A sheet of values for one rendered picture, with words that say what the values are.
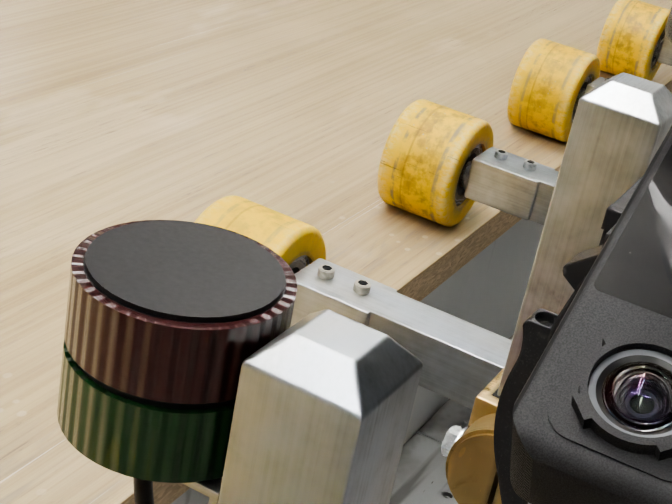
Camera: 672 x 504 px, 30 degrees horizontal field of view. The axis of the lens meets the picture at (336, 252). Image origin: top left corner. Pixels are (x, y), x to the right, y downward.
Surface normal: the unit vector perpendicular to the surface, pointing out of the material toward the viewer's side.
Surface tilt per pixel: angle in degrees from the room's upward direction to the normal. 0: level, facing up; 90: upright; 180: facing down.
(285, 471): 90
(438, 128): 30
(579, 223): 90
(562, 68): 46
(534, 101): 91
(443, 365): 90
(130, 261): 0
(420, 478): 0
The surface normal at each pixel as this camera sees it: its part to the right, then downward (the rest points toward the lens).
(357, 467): 0.86, 0.36
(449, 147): -0.23, -0.37
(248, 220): 0.03, -0.76
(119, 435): -0.29, 0.38
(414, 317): 0.18, -0.88
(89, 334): -0.65, 0.23
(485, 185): -0.48, 0.31
